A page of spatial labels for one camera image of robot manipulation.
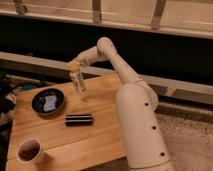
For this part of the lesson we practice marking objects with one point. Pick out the black rectangular block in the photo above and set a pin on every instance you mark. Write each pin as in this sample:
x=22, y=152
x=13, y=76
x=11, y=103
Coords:
x=78, y=120

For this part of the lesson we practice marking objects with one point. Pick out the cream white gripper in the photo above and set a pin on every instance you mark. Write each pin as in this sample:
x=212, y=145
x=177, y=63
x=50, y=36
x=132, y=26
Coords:
x=73, y=65

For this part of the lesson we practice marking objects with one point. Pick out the wooden cutting board table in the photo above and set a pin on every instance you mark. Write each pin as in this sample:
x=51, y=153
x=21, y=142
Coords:
x=70, y=148

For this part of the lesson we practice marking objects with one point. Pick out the white folded cloth on plate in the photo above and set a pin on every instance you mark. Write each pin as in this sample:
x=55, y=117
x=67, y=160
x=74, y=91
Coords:
x=50, y=103

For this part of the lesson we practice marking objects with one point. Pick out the white labelled bottle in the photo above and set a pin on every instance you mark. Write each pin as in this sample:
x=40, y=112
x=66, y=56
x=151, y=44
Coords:
x=78, y=81

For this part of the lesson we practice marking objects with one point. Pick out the black round plate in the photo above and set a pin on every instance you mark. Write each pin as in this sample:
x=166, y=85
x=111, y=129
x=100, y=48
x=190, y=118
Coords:
x=38, y=101

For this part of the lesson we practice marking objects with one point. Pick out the wooden rail beam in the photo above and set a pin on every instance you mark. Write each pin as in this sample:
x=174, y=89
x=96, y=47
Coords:
x=165, y=87

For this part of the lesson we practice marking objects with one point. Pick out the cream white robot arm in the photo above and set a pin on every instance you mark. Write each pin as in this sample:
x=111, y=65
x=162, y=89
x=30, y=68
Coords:
x=136, y=102

